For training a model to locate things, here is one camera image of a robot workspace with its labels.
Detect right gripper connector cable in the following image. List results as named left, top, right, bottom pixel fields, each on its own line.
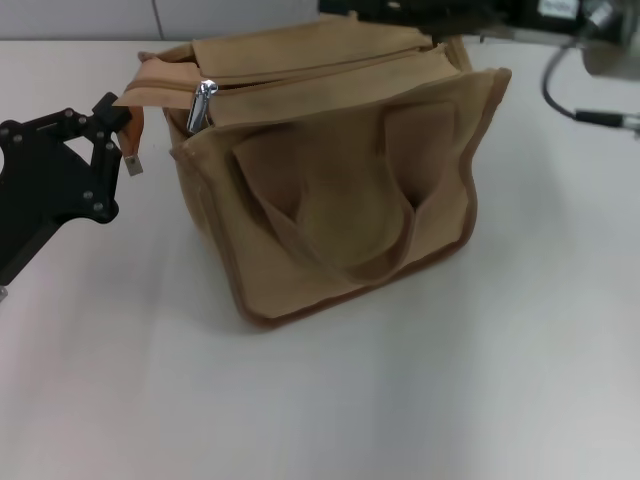
left=542, top=2, right=640, bottom=132

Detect khaki canvas food bag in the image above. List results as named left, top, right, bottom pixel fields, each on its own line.
left=112, top=12, right=514, bottom=332

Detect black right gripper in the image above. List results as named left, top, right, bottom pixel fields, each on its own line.
left=319, top=0, right=589, bottom=40

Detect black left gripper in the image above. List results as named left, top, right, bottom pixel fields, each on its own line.
left=0, top=92, right=132, bottom=286

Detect silver metal zipper pull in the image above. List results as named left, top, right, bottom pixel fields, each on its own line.
left=185, top=79, right=220, bottom=135

